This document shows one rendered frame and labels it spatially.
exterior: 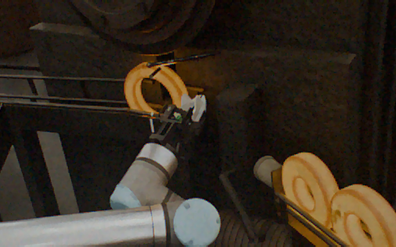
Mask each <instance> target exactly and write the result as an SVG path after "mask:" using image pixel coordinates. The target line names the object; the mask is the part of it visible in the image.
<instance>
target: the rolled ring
mask: <svg viewBox="0 0 396 247"><path fill-rule="evenodd" d="M147 63H148V62H144V63H142V64H140V65H138V66H137V67H135V68H134V69H133V70H131V72H130V73H129V74H128V75H127V78H126V81H125V83H124V93H125V96H126V99H127V101H128V104H129V106H130V107H131V109H139V110H143V111H147V112H151V113H158V112H156V111H155V110H154V109H151V108H150V107H149V106H148V105H147V103H146V102H145V101H144V99H143V97H142V93H141V89H140V86H141V82H142V79H143V78H149V75H150V74H151V73H152V72H153V71H155V70H156V69H157V68H158V67H160V68H161V69H162V70H161V71H160V72H159V73H158V74H157V75H155V77H154V79H155V80H158V81H159V82H161V83H162V84H163V86H165V87H166V88H167V90H168V91H169V92H170V94H171V97H172V101H173V105H176V106H177V108H181V106H182V95H183V94H187V95H189V94H188V92H187V90H186V86H185V85H184V83H183V82H182V79H181V78H180V77H179V76H178V75H177V74H176V73H175V72H174V71H173V70H171V68H169V67H168V66H152V67H151V68H147V65H146V64H147Z"/></svg>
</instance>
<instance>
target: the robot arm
mask: <svg viewBox="0 0 396 247"><path fill-rule="evenodd" d="M163 109H165V112H164V113H163V116H162V117H160V114H161V113H162V112H163ZM163 109H162V110H161V111H160V112H159V114H158V115H157V117H156V120H157V122H158V124H159V128H160V129H159V131H158V132H157V134H153V133H152V134H151V136H150V137H149V139H150V140H151V144H146V145H144V147H143V149H142V151H141V152H140V153H139V155H138V156H137V157H136V159H135V161H134V162H133V164H132V165H131V167H130V168H129V169H128V172H127V173H126V174H125V175H124V176H123V179H122V180H121V182H120V183H119V184H118V185H117V186H116V188H115V192H114V193H113V194H112V196H110V205H111V208H113V209H111V210H104V211H97V212H90V213H79V214H71V215H63V216H53V217H39V218H32V219H26V220H12V221H5V222H0V247H206V246H208V245H209V244H210V243H212V242H213V241H214V240H215V239H216V237H217V236H218V232H219V230H220V226H221V221H220V217H219V215H218V212H217V210H216V209H215V208H214V207H213V206H212V205H211V204H210V203H209V202H207V201H205V200H204V199H188V200H185V199H182V197H180V196H179V195H176V194H175V193H174V192H173V191H171V190H169V189H168V188H167V187H166V186H167V183H168V182H169V180H170V179H171V176H172V175H173V173H174V172H175V170H176V168H177V167H178V161H177V159H178V156H180V158H182V159H184V160H189V161H191V160H194V161H196V158H197V153H198V152H197V151H195V150H194V148H191V147H189V146H186V145H184V144H189V143H190V142H193V139H194V138H195V137H196V136H199V135H200V132H201V131H202V130H203V129H204V128H205V123H206V101H205V97H204V95H197V96H196V97H195V98H194V99H193V100H192V99H191V98H190V97H189V96H188V95H187V94H183V95H182V106H181V108H177V106H176V105H173V104H170V105H169V106H168V105H167V103H165V105H164V106H163Z"/></svg>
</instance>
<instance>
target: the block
mask: <svg viewBox="0 0 396 247"><path fill-rule="evenodd" d="M215 101H216V109H217V122H218V136H219V143H220V150H221V171H225V170H227V169H228V168H229V167H235V168H236V174H234V175H232V176H231V177H229V180H233V181H237V182H240V183H250V182H251V181H252V179H253V178H254V176H255V175H254V167H255V164H256V162H257V161H258V160H259V159H260V158H262V157H263V146H262V132H261V105H260V87H259V85H256V84H248V83H243V82H231V83H230V84H229V86H227V87H225V89H224V90H222V91H221V93H220V94H218V95H217V98H216V100H215Z"/></svg>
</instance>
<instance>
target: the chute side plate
mask: <svg viewBox="0 0 396 247"><path fill-rule="evenodd" d="M3 105H4V107H5V112H6V116H7V117H8V120H9V121H12V122H16V123H18V124H19V125H20V129H21V130H28V131H41V132H48V133H61V134H73V135H80V136H93V137H100V138H112V139H120V140H132V141H139V142H141V143H145V144H151V140H150V139H149V137H150V136H151V134H152V133H153V134H157V132H158V131H159V129H160V128H159V124H158V122H157V120H156V118H155V117H151V116H140V115H137V114H134V113H116V112H106V111H95V110H86V109H64V108H46V107H37V106H17V105H6V104H3ZM150 119H152V122H153V129H154V132H152V130H151V122H150Z"/></svg>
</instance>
